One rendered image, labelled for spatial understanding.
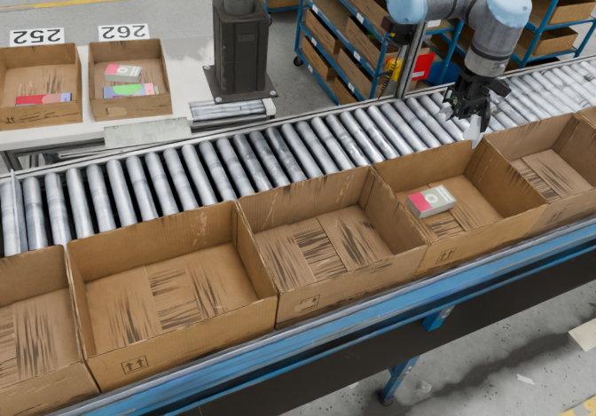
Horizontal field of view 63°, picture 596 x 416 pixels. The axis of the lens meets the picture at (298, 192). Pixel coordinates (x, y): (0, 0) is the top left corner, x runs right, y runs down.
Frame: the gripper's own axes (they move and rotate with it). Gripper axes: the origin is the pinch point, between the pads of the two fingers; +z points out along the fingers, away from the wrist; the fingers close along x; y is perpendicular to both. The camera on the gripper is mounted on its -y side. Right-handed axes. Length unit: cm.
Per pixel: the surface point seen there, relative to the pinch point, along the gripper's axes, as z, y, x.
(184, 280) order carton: 28, 76, 0
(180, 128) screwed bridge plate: 41, 59, -72
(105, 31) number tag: 30, 74, -127
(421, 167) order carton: 20.0, 1.2, -7.7
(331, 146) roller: 43, 9, -46
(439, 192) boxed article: 25.8, -2.8, -1.2
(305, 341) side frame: 26, 55, 27
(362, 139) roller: 43, -5, -46
